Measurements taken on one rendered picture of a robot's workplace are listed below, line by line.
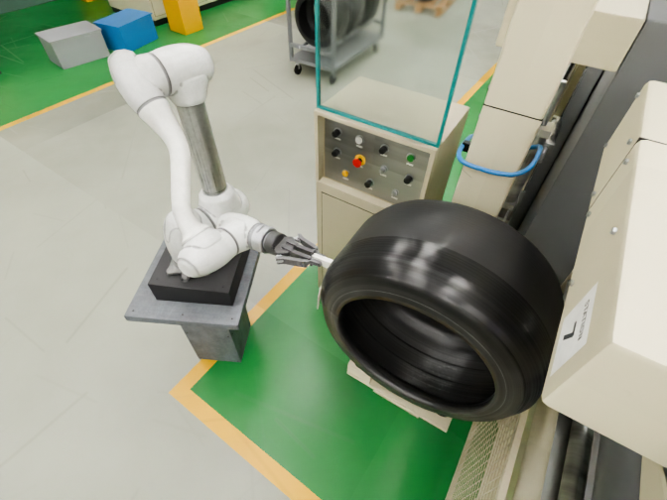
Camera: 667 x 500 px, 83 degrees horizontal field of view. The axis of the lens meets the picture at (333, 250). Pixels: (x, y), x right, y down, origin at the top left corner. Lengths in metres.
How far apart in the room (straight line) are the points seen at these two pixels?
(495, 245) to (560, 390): 0.45
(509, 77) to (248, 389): 1.90
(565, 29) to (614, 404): 0.67
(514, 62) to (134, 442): 2.22
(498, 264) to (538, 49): 0.43
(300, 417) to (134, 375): 0.97
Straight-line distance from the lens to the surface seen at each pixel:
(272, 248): 1.17
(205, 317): 1.75
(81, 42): 6.15
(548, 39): 0.92
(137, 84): 1.35
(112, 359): 2.60
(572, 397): 0.49
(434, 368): 1.31
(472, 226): 0.89
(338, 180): 1.88
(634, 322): 0.43
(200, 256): 1.15
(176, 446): 2.26
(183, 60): 1.42
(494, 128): 1.00
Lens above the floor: 2.07
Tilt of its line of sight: 48 degrees down
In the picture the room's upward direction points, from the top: 1 degrees clockwise
